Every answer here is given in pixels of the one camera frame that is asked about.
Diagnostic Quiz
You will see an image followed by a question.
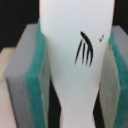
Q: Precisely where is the gripper grey left finger with green pad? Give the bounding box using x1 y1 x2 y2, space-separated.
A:
4 23 50 128

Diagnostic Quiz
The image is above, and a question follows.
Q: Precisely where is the gripper grey right finger with green pad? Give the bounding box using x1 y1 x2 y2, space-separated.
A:
99 26 128 128

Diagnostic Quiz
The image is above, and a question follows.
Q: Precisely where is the white toy fish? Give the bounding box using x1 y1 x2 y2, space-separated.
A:
39 0 115 128

